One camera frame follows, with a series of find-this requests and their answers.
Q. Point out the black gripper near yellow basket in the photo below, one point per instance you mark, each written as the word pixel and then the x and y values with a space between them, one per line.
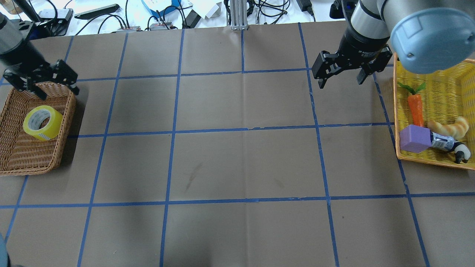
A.
pixel 359 45

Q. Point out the black gripper near wicker basket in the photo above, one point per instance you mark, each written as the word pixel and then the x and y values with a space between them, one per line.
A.
pixel 23 58

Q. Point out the yellow tape roll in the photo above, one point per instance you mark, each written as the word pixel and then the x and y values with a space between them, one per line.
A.
pixel 43 123

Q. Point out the robot arm over yellow basket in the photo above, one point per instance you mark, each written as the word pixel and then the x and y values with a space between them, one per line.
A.
pixel 426 35

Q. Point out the robot arm over wicker basket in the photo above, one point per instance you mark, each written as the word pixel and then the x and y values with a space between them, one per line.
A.
pixel 10 34

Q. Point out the toy carrot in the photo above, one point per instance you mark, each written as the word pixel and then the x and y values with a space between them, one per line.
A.
pixel 415 103

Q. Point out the brown wicker basket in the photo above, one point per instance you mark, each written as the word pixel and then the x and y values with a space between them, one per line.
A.
pixel 21 153

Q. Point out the purple cube block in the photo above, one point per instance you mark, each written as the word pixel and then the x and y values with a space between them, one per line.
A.
pixel 415 139

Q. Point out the black flat bar tool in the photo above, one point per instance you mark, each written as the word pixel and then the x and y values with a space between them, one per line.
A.
pixel 100 11

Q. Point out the yellow plastic basket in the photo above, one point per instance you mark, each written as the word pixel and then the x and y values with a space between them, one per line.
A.
pixel 449 94

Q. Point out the small battery can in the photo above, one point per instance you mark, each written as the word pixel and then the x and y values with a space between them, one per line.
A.
pixel 441 142

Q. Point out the toy croissant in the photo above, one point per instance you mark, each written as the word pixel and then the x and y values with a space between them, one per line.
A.
pixel 457 130

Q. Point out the blue white box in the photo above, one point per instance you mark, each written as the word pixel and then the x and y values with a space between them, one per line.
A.
pixel 156 7

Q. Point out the black white panda toy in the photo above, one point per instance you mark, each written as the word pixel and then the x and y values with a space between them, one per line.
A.
pixel 462 153

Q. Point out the black power adapter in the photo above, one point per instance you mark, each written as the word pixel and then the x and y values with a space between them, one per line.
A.
pixel 191 20

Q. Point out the aluminium frame post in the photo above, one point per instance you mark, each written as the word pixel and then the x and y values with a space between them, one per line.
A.
pixel 238 12

